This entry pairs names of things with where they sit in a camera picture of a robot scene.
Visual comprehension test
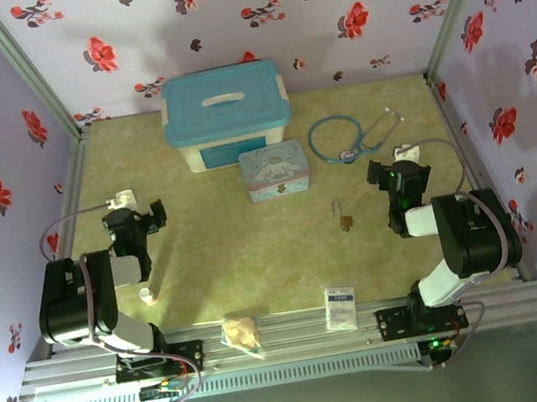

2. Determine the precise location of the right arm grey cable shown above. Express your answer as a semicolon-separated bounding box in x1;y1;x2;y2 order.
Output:
405;128;526;369

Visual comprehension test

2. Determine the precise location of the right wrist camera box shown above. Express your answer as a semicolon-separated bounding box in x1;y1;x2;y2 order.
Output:
391;142;423;167

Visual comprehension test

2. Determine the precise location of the small brass padlock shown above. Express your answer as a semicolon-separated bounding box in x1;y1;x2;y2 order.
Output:
330;198;355;231

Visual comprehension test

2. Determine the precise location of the aluminium front frame rail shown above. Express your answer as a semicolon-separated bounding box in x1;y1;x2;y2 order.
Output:
11;271;537;402

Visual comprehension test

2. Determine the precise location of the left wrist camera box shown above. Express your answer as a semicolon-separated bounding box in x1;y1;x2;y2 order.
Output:
104;187;139;212

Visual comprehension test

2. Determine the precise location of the white slotted cable duct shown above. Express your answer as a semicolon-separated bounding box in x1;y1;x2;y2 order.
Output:
39;342;424;402

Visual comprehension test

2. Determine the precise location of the storage box with blue lid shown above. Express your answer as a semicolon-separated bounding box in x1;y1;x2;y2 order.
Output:
154;58;300;178

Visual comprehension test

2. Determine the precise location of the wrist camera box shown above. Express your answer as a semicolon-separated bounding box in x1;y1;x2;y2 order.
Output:
104;187;139;212
391;142;423;167

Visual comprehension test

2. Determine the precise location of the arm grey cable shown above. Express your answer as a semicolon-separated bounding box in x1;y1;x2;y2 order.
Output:
405;128;526;369
33;190;207;402

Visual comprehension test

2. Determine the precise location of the small white vial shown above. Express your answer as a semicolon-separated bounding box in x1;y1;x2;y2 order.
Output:
138;284;160;308

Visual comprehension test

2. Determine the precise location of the cartoon print tin box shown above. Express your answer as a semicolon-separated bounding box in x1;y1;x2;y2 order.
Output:
235;137;315;207

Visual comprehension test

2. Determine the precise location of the bag of cotton balls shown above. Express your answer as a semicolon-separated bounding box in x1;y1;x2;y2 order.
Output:
217;312;267;366

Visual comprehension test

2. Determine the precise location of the white gauze packet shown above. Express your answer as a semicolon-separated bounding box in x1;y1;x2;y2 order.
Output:
319;279;362;334

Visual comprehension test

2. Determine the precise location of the blue stethoscope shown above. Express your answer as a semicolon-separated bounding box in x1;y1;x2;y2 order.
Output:
305;104;412;169

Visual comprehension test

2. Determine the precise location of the left arm grey cable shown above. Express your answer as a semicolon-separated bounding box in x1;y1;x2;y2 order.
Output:
33;190;207;402

